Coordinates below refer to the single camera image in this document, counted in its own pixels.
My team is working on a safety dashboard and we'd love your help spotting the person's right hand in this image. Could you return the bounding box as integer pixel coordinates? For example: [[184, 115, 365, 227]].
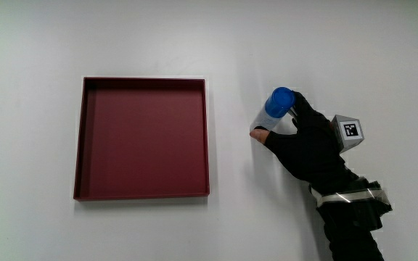
[[249, 91, 366, 192]]

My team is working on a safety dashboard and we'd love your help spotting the white desk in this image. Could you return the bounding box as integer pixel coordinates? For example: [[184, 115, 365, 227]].
[[0, 0, 418, 261]]

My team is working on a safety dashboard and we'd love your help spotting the dark red square tray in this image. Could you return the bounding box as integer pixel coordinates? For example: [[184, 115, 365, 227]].
[[73, 76, 210, 202]]

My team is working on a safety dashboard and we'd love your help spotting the person's right forearm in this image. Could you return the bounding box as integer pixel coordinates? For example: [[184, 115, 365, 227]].
[[309, 175, 393, 261]]

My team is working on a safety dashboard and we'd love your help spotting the blue capped glue stick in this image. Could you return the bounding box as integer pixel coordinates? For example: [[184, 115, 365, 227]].
[[249, 86, 297, 133]]

